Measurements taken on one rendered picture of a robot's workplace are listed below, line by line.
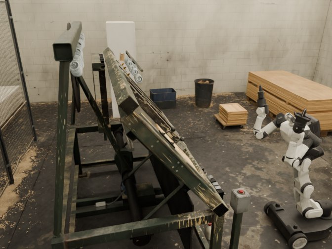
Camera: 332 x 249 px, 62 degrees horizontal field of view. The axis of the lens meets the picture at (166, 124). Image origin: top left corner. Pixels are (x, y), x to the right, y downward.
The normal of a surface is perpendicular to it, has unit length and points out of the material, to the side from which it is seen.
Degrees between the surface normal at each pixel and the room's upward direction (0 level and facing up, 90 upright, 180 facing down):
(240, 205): 90
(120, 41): 90
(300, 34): 90
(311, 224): 0
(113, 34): 90
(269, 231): 0
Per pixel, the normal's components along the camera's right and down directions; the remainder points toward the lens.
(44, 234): 0.00, -0.92
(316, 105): 0.18, 0.39
